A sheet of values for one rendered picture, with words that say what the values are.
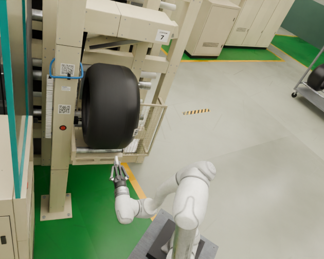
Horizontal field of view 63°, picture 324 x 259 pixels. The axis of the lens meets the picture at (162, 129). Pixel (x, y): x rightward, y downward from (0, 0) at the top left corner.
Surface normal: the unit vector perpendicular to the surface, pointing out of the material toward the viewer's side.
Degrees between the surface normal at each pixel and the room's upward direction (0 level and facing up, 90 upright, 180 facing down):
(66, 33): 90
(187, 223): 86
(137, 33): 90
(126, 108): 53
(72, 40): 90
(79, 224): 0
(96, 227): 0
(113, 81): 21
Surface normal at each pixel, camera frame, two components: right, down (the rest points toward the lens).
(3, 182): 0.29, -0.73
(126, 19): 0.28, 0.68
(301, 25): -0.82, 0.15
